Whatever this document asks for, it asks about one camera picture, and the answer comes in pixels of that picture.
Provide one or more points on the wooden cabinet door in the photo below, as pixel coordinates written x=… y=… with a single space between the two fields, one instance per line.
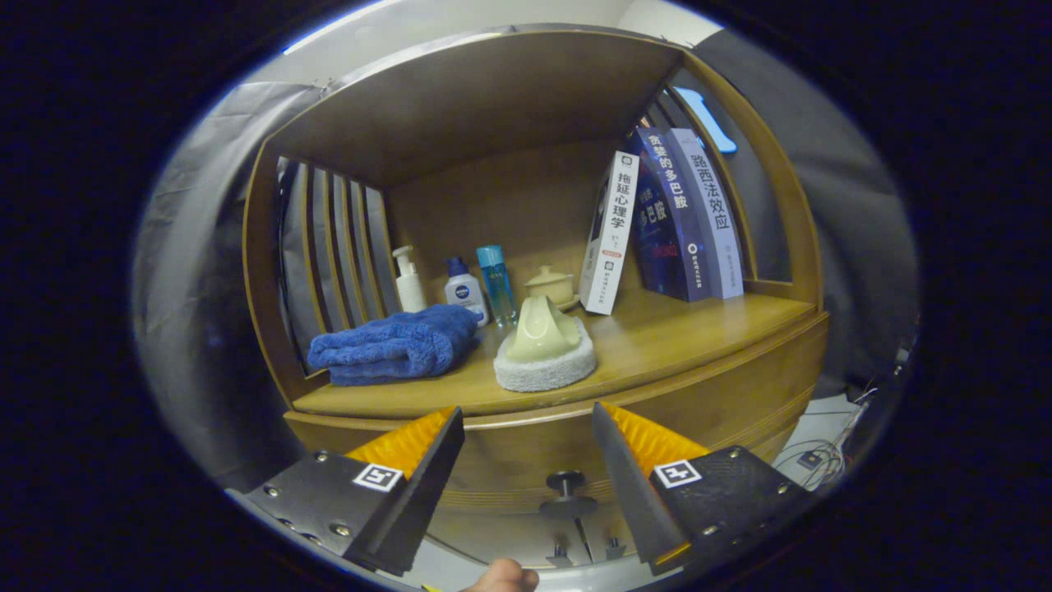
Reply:
x=604 y=526
x=493 y=536

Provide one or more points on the white pump bottle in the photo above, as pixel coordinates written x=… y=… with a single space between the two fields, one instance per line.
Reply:
x=409 y=288

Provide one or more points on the pale grey book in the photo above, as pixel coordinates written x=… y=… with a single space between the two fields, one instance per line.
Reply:
x=715 y=214

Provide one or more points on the wooden countertop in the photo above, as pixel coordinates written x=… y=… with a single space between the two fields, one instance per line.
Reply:
x=657 y=337

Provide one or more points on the folded blue towel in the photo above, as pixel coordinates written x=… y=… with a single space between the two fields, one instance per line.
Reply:
x=394 y=345

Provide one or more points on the white bottle with blue cap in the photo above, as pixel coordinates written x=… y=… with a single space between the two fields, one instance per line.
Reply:
x=464 y=292

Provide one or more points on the cream lidded teacup with saucer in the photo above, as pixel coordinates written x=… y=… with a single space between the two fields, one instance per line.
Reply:
x=551 y=286

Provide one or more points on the white book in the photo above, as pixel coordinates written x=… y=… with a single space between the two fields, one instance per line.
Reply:
x=612 y=230

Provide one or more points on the wooden cabinet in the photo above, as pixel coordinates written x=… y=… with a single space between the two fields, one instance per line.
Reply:
x=493 y=189

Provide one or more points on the clear blue bottle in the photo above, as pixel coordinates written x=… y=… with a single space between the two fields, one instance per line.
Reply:
x=497 y=284

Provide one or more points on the cream scrub brush white pad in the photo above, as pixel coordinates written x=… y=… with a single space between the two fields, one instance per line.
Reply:
x=542 y=337

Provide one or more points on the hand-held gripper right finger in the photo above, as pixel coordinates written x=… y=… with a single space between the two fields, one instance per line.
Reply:
x=629 y=493

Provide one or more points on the dark blue book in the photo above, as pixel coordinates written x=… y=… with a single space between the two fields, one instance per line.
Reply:
x=670 y=222

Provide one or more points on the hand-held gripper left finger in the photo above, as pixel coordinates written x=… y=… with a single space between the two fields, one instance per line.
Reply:
x=419 y=493

